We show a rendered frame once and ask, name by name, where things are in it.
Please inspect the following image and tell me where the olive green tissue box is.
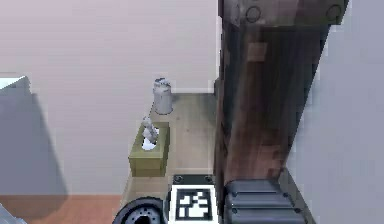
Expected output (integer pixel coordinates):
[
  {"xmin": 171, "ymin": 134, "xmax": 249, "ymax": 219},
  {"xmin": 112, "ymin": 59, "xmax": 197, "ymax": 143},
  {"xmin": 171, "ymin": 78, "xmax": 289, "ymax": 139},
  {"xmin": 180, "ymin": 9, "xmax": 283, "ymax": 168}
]
[{"xmin": 128, "ymin": 116, "xmax": 171, "ymax": 178}]

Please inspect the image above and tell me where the dark brown wooden cabinet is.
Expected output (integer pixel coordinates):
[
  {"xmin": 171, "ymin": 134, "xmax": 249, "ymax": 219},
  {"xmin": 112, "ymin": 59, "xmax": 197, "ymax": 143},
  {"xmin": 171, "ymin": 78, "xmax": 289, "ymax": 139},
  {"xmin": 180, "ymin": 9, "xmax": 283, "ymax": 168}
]
[{"xmin": 213, "ymin": 0, "xmax": 350, "ymax": 201}]

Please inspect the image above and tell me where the clear jar with handle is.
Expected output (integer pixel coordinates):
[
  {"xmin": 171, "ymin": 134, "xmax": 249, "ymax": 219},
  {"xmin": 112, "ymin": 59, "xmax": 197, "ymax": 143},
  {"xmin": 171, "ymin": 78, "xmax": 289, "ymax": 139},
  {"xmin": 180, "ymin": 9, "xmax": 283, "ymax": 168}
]
[{"xmin": 152, "ymin": 77, "xmax": 174, "ymax": 116}]

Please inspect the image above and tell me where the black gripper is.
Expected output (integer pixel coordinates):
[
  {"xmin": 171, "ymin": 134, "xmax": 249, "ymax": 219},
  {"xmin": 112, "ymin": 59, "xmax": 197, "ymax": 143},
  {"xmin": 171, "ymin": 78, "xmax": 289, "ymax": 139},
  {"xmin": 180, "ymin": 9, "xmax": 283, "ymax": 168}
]
[{"xmin": 112, "ymin": 197, "xmax": 168, "ymax": 224}]

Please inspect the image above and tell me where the pale wooden side table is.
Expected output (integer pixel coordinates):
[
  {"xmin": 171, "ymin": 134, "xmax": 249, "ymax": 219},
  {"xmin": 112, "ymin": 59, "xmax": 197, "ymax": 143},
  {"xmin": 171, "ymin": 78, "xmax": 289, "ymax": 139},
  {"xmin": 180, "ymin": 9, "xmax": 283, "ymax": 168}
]
[{"xmin": 120, "ymin": 92, "xmax": 219, "ymax": 208}]

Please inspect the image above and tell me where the white window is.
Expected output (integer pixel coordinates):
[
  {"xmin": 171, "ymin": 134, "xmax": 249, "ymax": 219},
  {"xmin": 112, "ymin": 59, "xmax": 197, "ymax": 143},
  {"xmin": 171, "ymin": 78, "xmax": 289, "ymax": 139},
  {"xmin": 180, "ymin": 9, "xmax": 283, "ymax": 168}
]
[{"xmin": 0, "ymin": 75, "xmax": 28, "ymax": 90}]

